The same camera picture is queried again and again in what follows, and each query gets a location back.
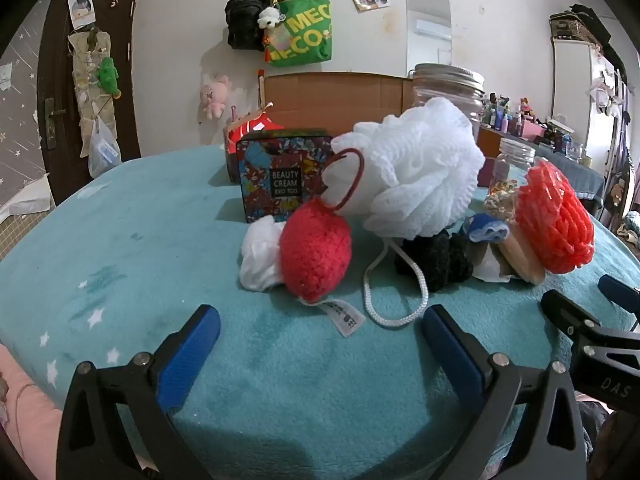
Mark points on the green plush toy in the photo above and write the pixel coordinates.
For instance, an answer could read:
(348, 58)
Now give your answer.
(108, 75)

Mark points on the black bag on wardrobe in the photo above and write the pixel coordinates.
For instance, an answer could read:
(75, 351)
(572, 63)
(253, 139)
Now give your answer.
(585, 22)

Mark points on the white tissue cloth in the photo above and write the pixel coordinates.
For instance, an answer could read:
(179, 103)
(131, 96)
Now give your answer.
(492, 270)

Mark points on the clear plastic bag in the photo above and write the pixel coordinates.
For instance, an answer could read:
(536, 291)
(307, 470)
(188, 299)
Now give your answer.
(104, 152)

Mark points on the beige oval sponge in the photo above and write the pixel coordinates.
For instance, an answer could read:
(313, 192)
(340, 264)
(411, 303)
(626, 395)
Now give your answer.
(522, 260)

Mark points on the pink plush toy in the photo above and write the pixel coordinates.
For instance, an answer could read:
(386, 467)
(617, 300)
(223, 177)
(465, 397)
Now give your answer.
(215, 97)

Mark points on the floral print tin box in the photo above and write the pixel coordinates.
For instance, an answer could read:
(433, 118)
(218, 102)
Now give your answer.
(280, 175)

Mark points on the small white mesh cloth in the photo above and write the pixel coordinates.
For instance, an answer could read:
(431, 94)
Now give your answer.
(260, 260)

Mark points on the green tote bag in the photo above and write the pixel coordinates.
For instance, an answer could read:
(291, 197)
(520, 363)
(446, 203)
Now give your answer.
(300, 35)

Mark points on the small glass jar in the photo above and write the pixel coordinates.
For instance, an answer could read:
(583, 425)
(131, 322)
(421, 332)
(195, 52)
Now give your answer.
(515, 160)

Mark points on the row of cosmetic bottles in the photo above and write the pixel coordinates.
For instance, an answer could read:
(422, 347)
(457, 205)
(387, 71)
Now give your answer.
(505, 115)

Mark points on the dark brown door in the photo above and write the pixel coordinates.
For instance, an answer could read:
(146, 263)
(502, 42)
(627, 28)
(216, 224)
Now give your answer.
(55, 60)

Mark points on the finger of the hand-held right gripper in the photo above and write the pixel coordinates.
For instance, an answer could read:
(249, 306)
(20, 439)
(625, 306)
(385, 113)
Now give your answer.
(570, 317)
(617, 290)

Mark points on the pink cloth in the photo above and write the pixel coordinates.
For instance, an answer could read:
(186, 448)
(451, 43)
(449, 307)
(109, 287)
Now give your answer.
(25, 395)

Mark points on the white wardrobe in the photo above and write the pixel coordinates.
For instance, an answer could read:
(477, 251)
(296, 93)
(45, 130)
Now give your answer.
(570, 85)

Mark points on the red mesh pouf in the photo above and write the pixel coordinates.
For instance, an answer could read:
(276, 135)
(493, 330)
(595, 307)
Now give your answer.
(555, 220)

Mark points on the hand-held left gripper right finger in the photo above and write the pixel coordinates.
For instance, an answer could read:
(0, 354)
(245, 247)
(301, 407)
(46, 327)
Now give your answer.
(452, 355)

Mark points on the large glass jar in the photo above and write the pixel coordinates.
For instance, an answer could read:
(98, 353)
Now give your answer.
(445, 87)

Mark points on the wall mirror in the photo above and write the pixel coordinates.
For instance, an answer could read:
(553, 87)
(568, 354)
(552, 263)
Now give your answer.
(427, 10)

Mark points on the black knit scrunchie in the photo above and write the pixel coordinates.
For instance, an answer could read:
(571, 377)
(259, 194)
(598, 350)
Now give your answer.
(435, 260)

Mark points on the round door picture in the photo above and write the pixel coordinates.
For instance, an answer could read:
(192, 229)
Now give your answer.
(81, 7)

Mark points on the cardboard box red inside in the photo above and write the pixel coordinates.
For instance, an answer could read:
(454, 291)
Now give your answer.
(340, 102)

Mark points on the blue cloth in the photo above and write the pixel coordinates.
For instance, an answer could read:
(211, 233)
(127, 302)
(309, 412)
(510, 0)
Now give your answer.
(482, 225)

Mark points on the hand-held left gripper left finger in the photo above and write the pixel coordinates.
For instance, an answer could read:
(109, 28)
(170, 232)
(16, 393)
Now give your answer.
(192, 355)

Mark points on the white bath pouf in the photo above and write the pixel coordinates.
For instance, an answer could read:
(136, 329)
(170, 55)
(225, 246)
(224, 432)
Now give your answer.
(425, 170)

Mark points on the hanging wall organiser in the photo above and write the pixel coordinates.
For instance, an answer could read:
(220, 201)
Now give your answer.
(82, 70)

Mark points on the hanging accessories rack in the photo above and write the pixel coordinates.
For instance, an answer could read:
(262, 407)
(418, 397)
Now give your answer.
(615, 110)

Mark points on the black backpack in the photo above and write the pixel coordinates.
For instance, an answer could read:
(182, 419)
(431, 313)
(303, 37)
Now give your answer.
(242, 20)

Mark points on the blue covered dresser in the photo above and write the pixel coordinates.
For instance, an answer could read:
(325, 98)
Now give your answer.
(585, 180)

